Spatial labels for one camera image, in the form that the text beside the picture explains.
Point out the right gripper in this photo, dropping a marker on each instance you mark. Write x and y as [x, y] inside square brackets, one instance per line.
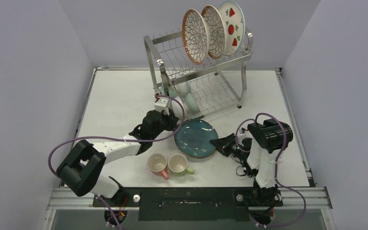
[229, 144]

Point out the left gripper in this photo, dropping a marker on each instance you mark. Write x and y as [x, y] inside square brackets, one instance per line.
[172, 120]

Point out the dark bottom plate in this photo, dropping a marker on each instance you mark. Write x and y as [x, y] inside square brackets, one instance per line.
[193, 139]

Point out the pink handled cream mug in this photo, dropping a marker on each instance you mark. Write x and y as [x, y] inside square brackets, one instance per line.
[158, 164]

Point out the green handled cream mug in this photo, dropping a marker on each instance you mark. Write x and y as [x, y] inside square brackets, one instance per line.
[178, 165]

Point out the stainless steel dish rack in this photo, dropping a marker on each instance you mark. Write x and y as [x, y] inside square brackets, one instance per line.
[216, 85]

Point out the brown rim flower plate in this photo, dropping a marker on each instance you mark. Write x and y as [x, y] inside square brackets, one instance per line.
[216, 31]

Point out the strawberry pattern top plate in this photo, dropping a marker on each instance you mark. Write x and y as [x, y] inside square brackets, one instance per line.
[234, 25]

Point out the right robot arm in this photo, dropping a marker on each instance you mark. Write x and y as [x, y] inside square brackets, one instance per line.
[257, 149]

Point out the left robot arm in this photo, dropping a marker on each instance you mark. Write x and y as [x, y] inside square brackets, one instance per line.
[81, 170]

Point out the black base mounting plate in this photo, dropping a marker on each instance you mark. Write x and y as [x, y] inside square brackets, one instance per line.
[191, 204]

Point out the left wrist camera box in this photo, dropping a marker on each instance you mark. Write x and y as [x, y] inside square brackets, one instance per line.
[164, 105]

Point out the aluminium right side rail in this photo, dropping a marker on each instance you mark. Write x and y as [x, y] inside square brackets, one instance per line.
[295, 128]

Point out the aluminium rail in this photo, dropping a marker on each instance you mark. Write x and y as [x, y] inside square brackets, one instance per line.
[299, 198]
[295, 128]

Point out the aluminium front rail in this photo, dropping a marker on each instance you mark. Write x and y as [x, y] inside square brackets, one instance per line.
[299, 198]

